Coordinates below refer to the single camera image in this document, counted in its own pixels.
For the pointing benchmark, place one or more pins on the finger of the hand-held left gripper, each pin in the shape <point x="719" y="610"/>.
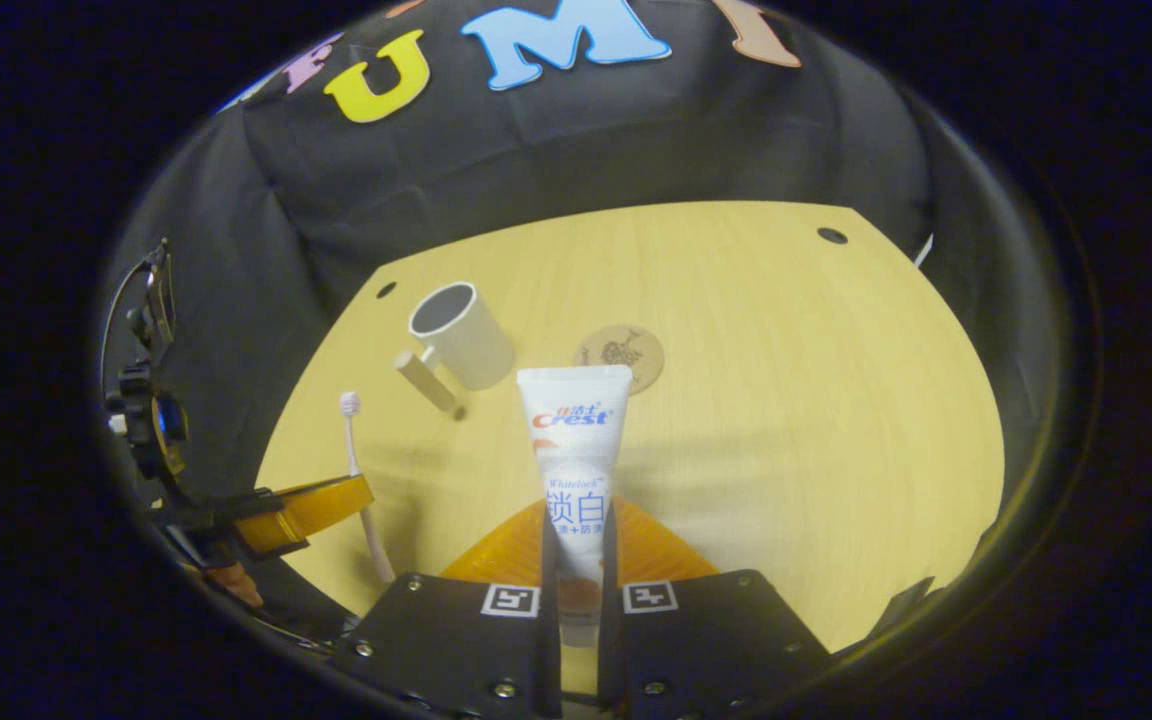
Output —
<point x="306" y="510"/>

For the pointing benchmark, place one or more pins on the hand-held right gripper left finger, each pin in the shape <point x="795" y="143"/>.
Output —
<point x="550" y="650"/>

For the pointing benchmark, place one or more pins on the white toothpaste tube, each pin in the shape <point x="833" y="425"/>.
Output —
<point x="576" y="440"/>

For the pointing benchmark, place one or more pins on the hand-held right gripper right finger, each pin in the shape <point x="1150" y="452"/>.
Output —
<point x="608" y="650"/>

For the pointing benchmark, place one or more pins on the white toothbrush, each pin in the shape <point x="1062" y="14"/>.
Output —
<point x="352" y="450"/>

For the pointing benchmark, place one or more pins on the round wooden coaster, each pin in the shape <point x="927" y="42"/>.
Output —
<point x="631" y="350"/>

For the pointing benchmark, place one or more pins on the black backdrop cloth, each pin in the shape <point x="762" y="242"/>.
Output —
<point x="536" y="150"/>

